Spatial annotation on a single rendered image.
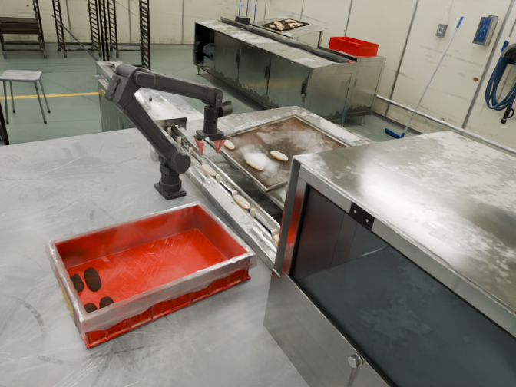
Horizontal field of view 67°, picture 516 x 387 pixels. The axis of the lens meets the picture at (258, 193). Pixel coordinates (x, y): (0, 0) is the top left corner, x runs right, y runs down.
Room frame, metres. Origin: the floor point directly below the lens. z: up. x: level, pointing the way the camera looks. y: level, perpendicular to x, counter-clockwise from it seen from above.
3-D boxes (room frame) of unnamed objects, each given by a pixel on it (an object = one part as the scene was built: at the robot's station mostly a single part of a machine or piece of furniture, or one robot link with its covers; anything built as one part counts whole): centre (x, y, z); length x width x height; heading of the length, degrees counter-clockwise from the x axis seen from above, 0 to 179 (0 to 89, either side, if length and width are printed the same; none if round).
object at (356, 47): (5.14, -0.93, 0.93); 0.51 x 0.36 x 0.13; 39
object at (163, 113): (2.37, 0.85, 0.89); 1.25 x 0.18 x 0.09; 35
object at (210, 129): (1.50, 0.23, 1.04); 0.10 x 0.07 x 0.07; 125
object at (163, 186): (1.33, 0.35, 0.86); 0.12 x 0.09 x 0.08; 41
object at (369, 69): (5.14, -0.93, 0.44); 0.70 x 0.55 x 0.87; 35
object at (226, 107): (1.53, 0.21, 1.13); 0.11 x 0.09 x 0.12; 145
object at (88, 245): (0.84, 0.27, 0.87); 0.49 x 0.34 x 0.10; 131
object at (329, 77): (5.72, -0.02, 0.51); 3.00 x 1.26 x 1.03; 35
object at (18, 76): (3.81, 2.49, 0.23); 0.36 x 0.36 x 0.46; 22
